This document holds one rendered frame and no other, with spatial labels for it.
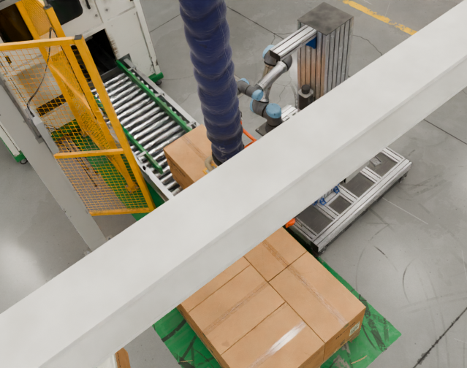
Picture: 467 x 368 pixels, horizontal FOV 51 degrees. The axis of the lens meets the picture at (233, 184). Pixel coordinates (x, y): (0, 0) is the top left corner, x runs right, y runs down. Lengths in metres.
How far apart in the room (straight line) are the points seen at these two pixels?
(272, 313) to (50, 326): 3.00
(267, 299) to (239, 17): 4.30
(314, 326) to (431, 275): 1.32
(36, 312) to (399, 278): 3.89
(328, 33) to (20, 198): 3.67
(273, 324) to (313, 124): 2.87
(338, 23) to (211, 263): 2.59
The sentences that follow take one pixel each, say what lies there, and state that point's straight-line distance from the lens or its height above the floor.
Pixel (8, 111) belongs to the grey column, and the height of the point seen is 1.92.
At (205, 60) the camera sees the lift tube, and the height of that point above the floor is 2.27.
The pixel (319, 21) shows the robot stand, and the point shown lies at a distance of 3.24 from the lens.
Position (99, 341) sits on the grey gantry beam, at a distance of 0.77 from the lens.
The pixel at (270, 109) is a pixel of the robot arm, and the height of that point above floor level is 1.27.
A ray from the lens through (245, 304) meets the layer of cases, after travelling 3.67.
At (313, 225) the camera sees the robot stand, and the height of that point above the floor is 0.21.
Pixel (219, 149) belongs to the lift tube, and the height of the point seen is 1.54.
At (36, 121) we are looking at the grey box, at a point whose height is 1.77.
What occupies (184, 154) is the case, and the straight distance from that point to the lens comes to 3.98.
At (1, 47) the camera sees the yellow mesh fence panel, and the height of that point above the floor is 2.09.
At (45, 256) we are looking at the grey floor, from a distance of 5.02.
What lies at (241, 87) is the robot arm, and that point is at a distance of 3.47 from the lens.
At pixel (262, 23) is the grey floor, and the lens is 6.76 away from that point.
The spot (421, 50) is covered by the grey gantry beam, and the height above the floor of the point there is 3.32.
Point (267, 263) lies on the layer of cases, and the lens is 3.80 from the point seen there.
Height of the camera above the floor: 3.91
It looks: 53 degrees down
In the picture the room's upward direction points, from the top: 11 degrees counter-clockwise
